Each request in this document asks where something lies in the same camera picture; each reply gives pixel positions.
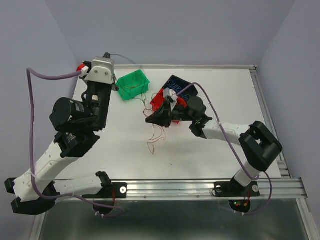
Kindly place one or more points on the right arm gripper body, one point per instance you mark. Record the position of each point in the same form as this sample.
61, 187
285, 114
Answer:
179, 114

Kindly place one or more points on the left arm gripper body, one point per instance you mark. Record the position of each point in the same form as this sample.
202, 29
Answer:
99, 101

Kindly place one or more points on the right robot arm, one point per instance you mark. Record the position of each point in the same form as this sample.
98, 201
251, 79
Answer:
260, 146

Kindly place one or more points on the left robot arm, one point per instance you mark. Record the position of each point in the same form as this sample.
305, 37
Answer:
76, 123

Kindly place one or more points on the red plastic bin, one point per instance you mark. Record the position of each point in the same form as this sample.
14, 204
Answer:
159, 100

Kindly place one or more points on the black plastic bin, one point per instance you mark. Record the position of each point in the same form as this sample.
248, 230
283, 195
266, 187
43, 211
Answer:
177, 84

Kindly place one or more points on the green plastic bin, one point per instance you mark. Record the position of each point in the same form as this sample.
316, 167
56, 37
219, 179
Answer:
132, 85

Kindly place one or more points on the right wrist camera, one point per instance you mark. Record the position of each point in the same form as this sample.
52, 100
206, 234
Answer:
170, 96

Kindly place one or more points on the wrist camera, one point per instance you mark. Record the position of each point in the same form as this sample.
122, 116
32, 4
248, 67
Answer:
99, 70
170, 96

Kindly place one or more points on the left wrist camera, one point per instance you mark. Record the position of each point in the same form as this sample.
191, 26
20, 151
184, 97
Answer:
99, 70

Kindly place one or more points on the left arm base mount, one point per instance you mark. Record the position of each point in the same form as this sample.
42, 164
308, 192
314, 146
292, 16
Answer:
107, 189

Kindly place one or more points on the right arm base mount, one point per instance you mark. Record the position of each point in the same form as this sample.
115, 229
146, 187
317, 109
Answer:
233, 189

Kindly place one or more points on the aluminium mounting rail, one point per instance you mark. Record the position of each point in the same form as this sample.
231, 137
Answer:
181, 190

